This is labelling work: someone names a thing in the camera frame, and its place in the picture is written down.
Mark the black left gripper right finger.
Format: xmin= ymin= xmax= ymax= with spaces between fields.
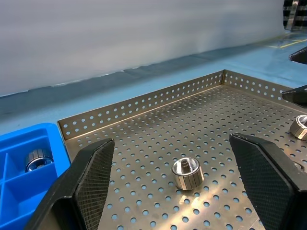
xmin=229 ymin=133 xmax=307 ymax=230

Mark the dark metal rack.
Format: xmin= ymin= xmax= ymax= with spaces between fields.
xmin=282 ymin=0 xmax=307 ymax=31

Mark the perforated metal tray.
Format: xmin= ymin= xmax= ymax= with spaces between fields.
xmin=57 ymin=69 xmax=307 ymax=230

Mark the blue compartment tray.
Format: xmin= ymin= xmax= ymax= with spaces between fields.
xmin=0 ymin=122 xmax=71 ymax=230

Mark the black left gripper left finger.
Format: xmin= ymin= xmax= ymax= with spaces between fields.
xmin=25 ymin=138 xmax=115 ymax=230

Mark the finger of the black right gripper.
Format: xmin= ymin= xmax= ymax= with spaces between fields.
xmin=282 ymin=83 xmax=307 ymax=108
xmin=289 ymin=45 xmax=307 ymax=65

